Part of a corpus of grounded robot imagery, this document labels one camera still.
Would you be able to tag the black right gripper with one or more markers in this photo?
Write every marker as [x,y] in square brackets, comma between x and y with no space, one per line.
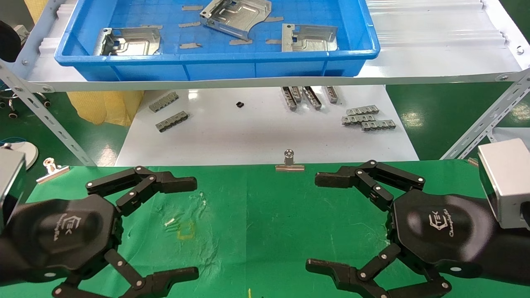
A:
[443,231]

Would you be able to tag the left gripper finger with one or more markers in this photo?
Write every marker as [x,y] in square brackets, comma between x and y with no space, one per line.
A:
[174,184]

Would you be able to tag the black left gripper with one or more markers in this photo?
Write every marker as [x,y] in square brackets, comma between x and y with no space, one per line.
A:
[62,236]

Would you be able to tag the stamped sheet metal bracket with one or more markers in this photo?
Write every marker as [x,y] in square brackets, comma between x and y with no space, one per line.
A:
[136,43]
[314,41]
[242,16]

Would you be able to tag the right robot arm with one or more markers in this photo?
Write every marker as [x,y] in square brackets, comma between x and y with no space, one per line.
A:
[513,256]

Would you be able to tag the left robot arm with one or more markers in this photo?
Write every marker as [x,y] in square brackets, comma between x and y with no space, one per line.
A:
[5,265]

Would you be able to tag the yellow tape square mark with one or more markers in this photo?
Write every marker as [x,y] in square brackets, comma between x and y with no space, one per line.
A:
[179,231]

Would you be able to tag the grey metal connector strip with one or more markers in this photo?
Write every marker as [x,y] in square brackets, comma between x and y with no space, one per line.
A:
[296,94]
[358,120]
[378,125]
[332,94]
[312,98]
[172,121]
[164,102]
[362,110]
[289,99]

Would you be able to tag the blue plastic bin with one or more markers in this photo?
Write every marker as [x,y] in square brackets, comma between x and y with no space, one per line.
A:
[145,71]

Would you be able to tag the grey tape strip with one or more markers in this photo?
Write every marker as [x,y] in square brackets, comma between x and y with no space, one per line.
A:
[241,42]
[191,45]
[192,7]
[189,25]
[273,41]
[151,26]

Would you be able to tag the white metal shelf rack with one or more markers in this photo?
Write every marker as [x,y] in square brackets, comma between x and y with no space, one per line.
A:
[41,108]

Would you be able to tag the black office chair base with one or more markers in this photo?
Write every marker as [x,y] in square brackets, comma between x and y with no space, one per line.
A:
[11,111]

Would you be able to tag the white corrugated plastic sheet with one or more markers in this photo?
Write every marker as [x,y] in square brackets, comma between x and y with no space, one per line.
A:
[434,41]

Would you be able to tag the person in dark clothes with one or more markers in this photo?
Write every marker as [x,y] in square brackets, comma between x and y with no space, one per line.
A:
[8,41]

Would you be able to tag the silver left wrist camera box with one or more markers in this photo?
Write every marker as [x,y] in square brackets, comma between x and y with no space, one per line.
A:
[10,186]

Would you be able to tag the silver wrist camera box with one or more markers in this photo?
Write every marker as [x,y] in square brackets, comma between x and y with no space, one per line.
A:
[507,182]
[10,186]

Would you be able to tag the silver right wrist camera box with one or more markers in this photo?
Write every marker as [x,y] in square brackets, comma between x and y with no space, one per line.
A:
[507,182]

